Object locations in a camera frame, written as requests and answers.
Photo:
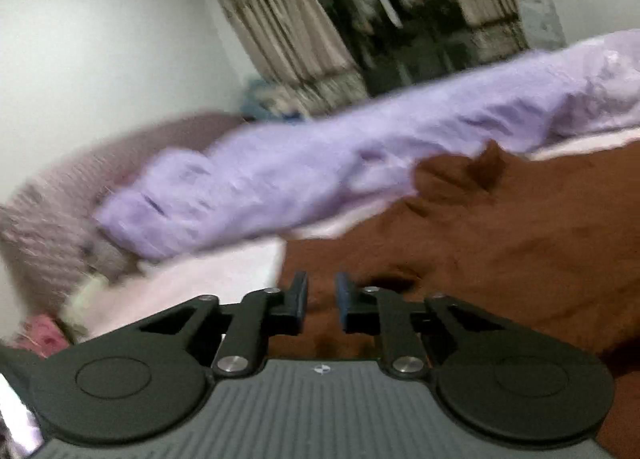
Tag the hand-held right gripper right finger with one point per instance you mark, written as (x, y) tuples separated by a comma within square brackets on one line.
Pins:
[(342, 300)]

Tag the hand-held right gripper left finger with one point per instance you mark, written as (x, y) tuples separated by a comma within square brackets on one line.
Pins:
[(300, 298)]

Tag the brown garment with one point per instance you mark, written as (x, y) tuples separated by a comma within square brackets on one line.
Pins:
[(500, 249)]

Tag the window with hanging clothes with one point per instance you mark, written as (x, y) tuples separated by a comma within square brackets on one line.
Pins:
[(400, 24)]

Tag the pink printed bed sheet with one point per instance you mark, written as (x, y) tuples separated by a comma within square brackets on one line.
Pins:
[(225, 269)]

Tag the purple quilt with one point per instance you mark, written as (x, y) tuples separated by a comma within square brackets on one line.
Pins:
[(350, 154)]

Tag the grey brown plush cloth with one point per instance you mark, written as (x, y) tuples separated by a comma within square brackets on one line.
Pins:
[(107, 259)]

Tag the pale green pillow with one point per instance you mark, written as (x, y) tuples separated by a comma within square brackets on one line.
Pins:
[(85, 301)]

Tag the pink floral cloth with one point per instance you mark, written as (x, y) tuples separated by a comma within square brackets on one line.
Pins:
[(42, 336)]

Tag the pink padded headboard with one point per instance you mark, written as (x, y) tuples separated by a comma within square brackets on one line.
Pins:
[(45, 219)]

